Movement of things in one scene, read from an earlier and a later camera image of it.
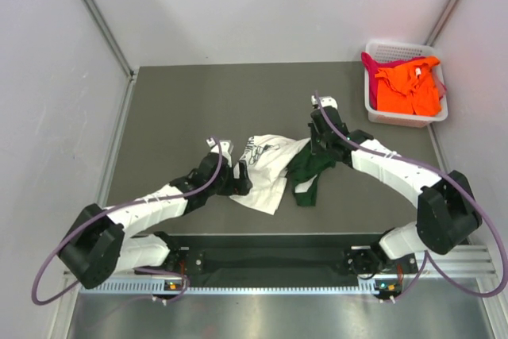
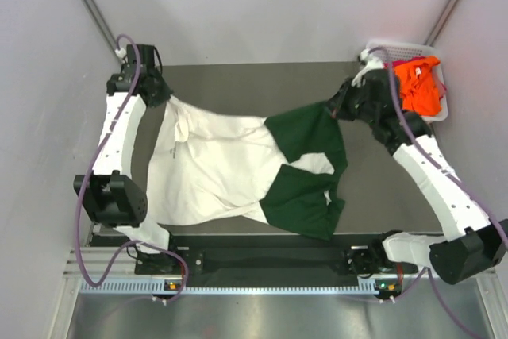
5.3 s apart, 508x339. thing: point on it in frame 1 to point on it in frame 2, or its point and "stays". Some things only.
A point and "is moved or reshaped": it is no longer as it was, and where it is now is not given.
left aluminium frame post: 105,25 stays
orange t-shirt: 409,87 stays
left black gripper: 238,186 to 163,95
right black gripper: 314,147 to 336,105
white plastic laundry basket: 387,51 stays
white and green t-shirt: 274,163 is moved or reshaped
